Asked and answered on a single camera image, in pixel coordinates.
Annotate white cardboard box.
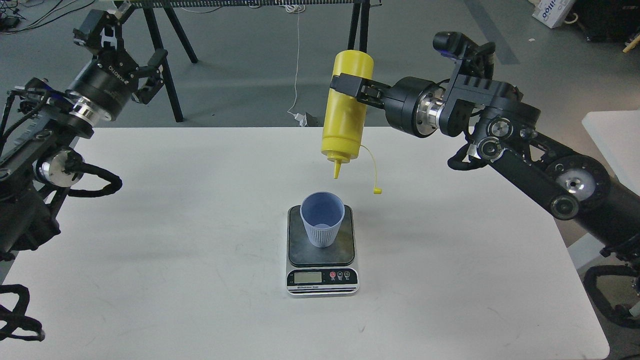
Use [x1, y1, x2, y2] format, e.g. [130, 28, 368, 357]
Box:
[531, 0, 578, 28]

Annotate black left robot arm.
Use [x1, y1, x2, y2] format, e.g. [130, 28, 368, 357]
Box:
[0, 3, 168, 262]

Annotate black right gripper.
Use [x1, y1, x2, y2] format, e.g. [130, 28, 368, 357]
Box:
[329, 73, 437, 138]

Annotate black cables on floor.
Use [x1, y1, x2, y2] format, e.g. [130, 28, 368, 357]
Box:
[0, 0, 96, 35]

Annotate white side table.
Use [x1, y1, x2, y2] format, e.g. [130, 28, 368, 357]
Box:
[582, 109, 640, 195]

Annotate yellow squeeze bottle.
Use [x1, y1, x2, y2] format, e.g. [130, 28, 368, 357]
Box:
[321, 49, 374, 179]

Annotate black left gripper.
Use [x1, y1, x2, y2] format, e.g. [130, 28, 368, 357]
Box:
[68, 9, 169, 121]

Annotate blue plastic cup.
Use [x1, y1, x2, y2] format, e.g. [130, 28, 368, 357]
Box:
[299, 191, 346, 248]

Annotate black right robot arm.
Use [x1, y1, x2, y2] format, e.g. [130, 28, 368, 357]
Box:
[330, 31, 640, 329]

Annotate white hanging cable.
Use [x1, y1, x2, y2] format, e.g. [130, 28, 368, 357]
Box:
[286, 4, 307, 121]

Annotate black trestle table background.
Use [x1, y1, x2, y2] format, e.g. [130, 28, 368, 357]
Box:
[100, 0, 383, 124]

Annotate white power adapter on floor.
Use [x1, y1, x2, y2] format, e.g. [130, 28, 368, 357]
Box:
[294, 112, 323, 127]

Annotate digital kitchen scale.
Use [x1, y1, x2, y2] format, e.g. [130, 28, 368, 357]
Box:
[285, 205, 360, 297]

